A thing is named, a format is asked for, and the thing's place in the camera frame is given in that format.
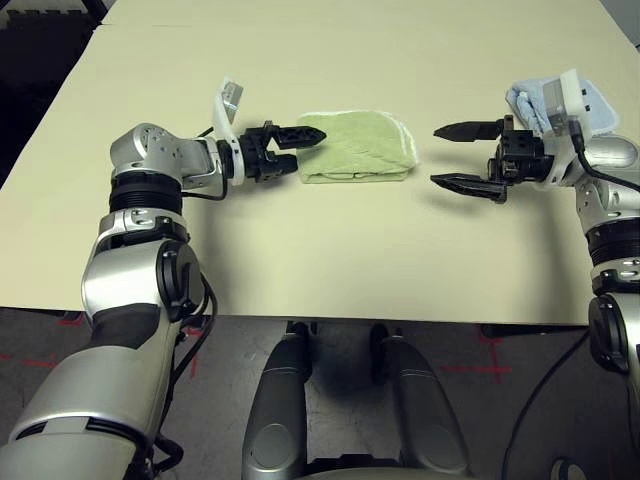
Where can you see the green towel with white trim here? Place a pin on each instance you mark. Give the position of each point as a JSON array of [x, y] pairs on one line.
[[360, 142]]

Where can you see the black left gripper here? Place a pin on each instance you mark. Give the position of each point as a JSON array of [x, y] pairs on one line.
[[257, 155]]

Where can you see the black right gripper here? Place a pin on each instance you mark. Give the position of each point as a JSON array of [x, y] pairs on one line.
[[520, 155]]

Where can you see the grey robot leg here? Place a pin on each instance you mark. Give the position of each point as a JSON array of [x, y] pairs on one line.
[[425, 400], [277, 400]]

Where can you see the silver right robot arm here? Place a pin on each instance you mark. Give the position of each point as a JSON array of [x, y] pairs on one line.
[[610, 220]]

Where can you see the pale robot torso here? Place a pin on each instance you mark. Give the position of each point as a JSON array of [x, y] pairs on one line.
[[355, 475]]

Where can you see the grey robot left leg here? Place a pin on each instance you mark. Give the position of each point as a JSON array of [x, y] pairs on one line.
[[277, 400]]

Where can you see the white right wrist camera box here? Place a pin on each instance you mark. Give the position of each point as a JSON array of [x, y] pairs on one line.
[[575, 95]]

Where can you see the grey robot right leg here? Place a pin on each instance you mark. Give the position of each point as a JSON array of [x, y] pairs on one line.
[[425, 400]]

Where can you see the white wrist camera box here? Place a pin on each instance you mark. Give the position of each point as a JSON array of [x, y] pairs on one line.
[[575, 95], [222, 117]]

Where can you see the light blue towel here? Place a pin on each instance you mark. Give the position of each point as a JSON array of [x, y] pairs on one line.
[[530, 100]]

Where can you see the black foam floor mat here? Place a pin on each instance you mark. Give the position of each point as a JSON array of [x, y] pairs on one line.
[[30, 60]]

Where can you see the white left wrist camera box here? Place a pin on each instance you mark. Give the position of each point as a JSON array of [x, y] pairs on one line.
[[222, 117]]

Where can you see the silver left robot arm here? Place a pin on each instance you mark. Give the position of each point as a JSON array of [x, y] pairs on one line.
[[125, 280]]

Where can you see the grey round stand wheel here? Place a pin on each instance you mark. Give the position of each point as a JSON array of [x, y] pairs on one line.
[[565, 470]]

